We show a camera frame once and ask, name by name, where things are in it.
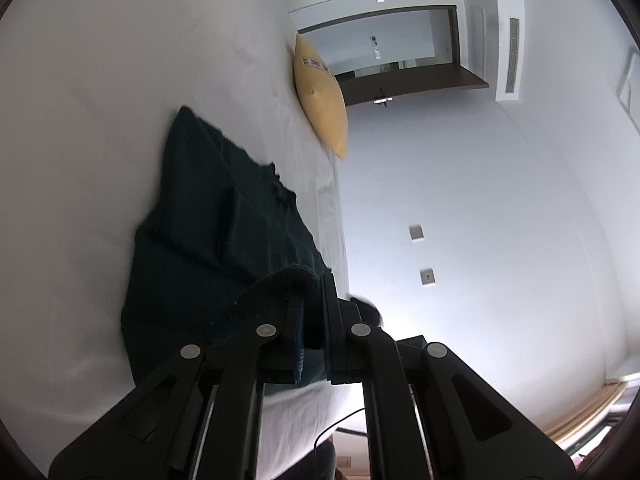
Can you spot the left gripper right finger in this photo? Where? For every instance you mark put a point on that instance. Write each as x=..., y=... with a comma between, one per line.
x=428, y=414

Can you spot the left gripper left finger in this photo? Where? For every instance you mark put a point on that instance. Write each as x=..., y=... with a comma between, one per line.
x=197, y=416

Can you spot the dark green knit sweater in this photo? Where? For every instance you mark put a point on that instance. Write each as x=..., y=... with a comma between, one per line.
x=223, y=238

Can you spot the yellow cushion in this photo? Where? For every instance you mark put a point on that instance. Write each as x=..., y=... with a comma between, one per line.
x=321, y=97

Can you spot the white bed sheet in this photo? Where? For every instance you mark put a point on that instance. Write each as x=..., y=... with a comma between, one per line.
x=89, y=89

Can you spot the lower wall switch plate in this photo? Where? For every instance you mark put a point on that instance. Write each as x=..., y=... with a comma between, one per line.
x=427, y=277

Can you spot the wall switch plate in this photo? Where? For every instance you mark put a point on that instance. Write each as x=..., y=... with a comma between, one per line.
x=427, y=277
x=416, y=232

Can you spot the upper wall switch plate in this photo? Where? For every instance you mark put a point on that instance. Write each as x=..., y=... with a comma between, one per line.
x=416, y=232

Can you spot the dark brown door frame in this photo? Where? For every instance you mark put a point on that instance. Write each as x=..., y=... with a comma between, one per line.
x=379, y=56

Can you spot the white wall air vent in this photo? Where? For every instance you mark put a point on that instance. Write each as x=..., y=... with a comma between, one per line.
x=510, y=56

